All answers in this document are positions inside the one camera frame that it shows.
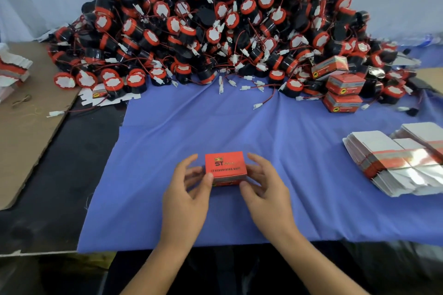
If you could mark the brown cardboard sheet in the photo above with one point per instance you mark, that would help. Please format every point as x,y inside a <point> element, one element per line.
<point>430,78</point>
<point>28,146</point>

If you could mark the person's left forearm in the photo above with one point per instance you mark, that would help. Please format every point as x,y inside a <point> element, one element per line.
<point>159,274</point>

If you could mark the person's left hand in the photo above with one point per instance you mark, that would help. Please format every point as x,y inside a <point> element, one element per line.
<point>183,212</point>

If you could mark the stack of paper boxes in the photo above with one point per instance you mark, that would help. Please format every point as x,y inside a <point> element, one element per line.
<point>387,156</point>
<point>12,70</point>

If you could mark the person's right forearm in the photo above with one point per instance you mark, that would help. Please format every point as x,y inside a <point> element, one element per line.
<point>322,270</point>

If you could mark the pile of black red buzzers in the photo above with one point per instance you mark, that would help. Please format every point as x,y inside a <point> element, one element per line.
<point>221,28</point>

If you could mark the rubber band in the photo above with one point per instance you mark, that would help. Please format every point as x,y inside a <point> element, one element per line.
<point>21,100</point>

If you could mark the clear plastic bottle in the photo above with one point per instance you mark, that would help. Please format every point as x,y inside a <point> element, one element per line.
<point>419,39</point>

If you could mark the person's right hand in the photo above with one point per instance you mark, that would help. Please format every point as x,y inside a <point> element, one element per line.
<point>270,205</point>

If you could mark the blue cloth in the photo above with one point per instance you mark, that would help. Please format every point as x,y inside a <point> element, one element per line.
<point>152,139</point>

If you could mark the orange white paper box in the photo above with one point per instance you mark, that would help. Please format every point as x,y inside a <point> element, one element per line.
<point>225,165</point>
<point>346,82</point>
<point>330,66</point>
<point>343,102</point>

